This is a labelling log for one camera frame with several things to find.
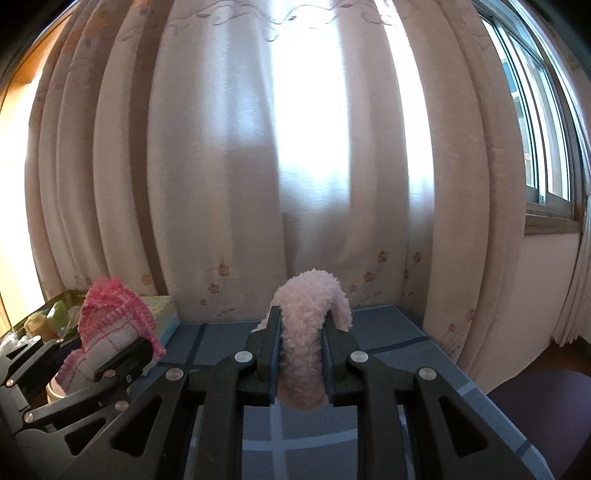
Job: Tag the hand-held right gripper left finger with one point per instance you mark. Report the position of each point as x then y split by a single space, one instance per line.
264 362

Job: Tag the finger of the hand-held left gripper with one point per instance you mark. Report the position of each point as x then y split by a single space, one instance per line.
115 369
23 364

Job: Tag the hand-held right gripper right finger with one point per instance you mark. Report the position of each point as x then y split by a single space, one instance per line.
337 364

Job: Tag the pink round pad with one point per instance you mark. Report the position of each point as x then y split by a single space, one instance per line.
302 350

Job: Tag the white sock pink lace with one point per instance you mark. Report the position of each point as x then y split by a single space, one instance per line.
111 323

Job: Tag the gold tin box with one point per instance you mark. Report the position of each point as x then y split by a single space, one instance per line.
59 297

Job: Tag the blue checked tablecloth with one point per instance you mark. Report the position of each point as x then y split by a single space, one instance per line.
392 332

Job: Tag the green tissue pack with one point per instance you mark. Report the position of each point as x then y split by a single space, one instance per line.
62 314

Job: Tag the cream tissue box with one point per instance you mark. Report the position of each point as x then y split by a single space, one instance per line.
161 314

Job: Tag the floral cream curtain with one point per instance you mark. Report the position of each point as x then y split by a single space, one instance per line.
231 161

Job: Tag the purple stool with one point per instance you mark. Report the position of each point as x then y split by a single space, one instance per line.
554 406

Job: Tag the tied white curtain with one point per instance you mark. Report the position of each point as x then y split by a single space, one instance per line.
577 286

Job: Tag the sliding window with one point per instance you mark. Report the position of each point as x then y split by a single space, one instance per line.
531 115

